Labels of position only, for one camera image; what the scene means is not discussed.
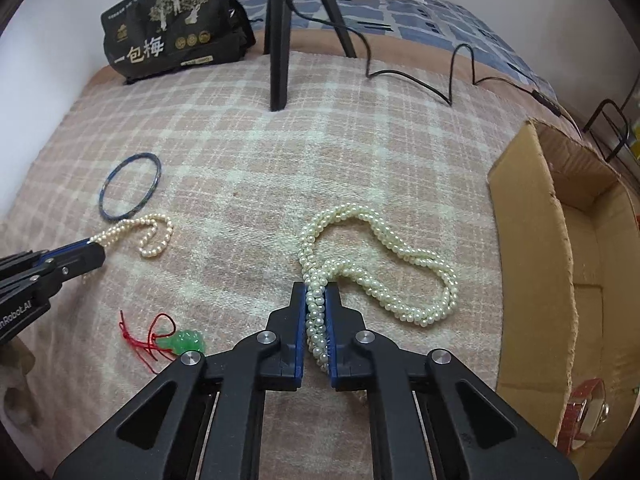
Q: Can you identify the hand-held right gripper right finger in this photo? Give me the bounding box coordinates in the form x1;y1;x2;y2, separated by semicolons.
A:
325;282;581;480

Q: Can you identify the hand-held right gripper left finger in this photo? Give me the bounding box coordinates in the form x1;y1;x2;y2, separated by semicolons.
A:
52;281;307;480

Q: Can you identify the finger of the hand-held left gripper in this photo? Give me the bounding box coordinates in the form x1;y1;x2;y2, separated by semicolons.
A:
0;241;103;275
0;246;107;311

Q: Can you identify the long multi-strand pearl necklace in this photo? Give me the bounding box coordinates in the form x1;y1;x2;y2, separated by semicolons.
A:
298;203;460;376

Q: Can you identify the small pearl bracelet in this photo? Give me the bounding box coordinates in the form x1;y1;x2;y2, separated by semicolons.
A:
91;213;174;259

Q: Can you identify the blue bangle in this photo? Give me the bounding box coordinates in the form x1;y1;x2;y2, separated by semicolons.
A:
98;152;163;222

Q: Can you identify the green jade pendant red cord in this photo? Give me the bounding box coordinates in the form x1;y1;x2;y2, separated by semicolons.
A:
118;311;207;376

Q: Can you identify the cardboard box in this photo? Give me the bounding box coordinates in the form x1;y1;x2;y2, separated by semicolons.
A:
487;119;640;461

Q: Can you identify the person's left hand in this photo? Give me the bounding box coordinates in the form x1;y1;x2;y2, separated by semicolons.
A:
0;337;37;428

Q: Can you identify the black printed bag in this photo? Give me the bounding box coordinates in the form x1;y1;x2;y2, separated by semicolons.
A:
100;0;257;86

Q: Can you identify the black tripod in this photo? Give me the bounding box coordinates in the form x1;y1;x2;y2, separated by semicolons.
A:
263;0;357;113

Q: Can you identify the blue checked bedsheet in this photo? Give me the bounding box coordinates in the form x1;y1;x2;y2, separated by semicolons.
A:
235;0;556;106

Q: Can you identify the black metal clothes rack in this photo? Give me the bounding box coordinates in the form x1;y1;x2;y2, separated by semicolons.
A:
582;97;631;163

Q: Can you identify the black cable with inline controller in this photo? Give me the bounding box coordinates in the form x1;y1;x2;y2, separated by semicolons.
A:
272;0;583;136

